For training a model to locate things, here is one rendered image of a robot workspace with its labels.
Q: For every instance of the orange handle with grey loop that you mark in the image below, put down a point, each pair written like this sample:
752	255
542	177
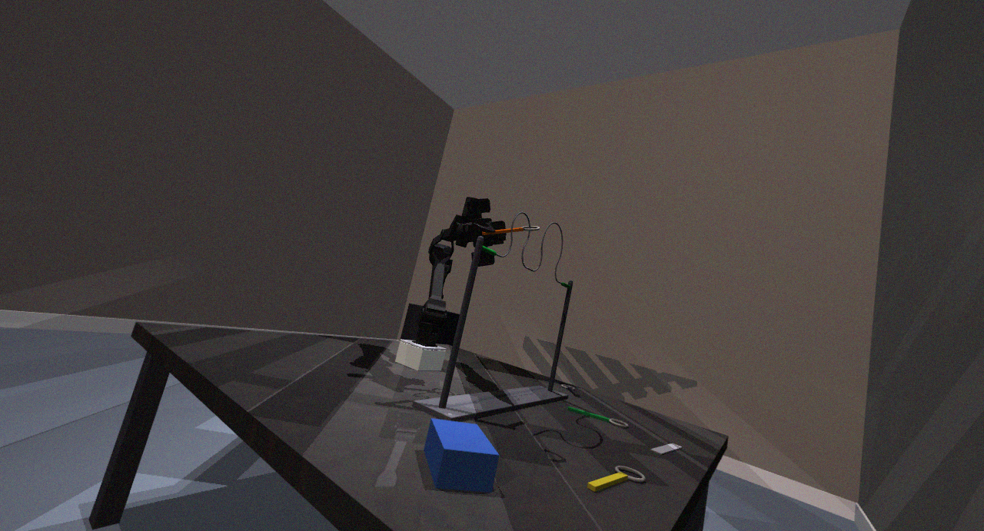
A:
535	228

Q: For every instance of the blue cube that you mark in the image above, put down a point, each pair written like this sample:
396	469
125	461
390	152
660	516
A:
460	456

